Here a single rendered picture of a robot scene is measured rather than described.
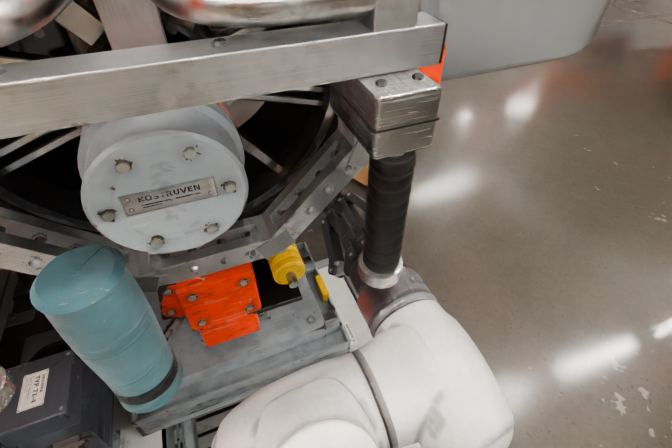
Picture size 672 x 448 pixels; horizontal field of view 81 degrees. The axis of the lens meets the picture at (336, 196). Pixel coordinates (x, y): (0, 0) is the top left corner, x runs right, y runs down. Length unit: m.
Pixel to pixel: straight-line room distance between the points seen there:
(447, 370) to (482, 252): 1.10
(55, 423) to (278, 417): 0.49
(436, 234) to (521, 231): 0.32
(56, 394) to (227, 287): 0.31
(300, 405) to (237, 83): 0.28
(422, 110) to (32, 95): 0.23
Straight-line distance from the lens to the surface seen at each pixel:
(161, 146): 0.32
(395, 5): 0.28
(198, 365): 0.98
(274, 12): 0.25
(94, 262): 0.49
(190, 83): 0.25
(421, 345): 0.43
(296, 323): 0.98
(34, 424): 0.81
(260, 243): 0.62
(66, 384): 0.81
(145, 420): 1.04
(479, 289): 1.39
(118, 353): 0.53
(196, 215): 0.36
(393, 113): 0.27
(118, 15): 0.44
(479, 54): 0.82
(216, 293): 0.67
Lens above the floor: 1.06
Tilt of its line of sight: 41 degrees down
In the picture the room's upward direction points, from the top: straight up
